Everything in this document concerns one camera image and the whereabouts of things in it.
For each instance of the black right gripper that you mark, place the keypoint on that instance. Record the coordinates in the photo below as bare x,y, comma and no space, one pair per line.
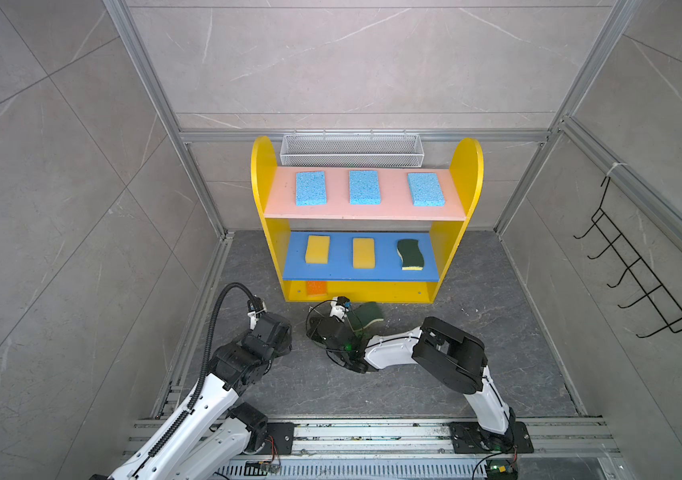
314,333

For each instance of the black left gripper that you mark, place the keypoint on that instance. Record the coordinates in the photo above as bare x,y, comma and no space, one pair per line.
286,345

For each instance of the dark green wavy sponge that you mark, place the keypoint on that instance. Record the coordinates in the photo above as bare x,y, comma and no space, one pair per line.
410,254
364,316

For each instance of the orange sponge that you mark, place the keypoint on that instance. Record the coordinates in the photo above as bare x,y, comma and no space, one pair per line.
316,288

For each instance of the yellow rectangular sponge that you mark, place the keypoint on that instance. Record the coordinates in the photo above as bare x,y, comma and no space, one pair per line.
364,253

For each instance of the dark green wavy sponge front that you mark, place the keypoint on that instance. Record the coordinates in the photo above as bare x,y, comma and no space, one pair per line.
410,254

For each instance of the light blue cellulose sponge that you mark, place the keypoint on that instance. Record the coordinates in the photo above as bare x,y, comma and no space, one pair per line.
425,189

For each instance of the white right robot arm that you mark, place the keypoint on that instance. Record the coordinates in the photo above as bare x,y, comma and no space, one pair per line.
455,358

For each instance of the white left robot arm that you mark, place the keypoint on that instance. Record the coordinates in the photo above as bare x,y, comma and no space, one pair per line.
197,408

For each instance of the blue lower shelf board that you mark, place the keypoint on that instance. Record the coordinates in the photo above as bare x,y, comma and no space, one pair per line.
388,265

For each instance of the yellow shelf unit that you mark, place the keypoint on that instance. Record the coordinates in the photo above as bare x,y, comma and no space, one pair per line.
467,167

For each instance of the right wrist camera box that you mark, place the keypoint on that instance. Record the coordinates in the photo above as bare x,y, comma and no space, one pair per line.
340,307

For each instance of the white wire mesh basket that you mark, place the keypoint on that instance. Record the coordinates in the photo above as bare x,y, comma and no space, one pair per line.
352,150

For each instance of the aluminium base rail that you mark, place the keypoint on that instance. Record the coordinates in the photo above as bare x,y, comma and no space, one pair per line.
369,449

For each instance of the black wire hook rack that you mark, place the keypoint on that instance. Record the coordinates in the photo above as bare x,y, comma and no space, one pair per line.
634,265

